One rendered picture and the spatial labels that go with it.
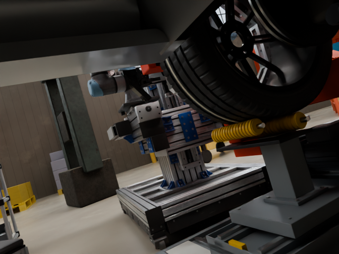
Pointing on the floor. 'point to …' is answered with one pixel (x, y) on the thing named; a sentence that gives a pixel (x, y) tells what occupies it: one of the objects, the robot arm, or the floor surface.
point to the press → (78, 146)
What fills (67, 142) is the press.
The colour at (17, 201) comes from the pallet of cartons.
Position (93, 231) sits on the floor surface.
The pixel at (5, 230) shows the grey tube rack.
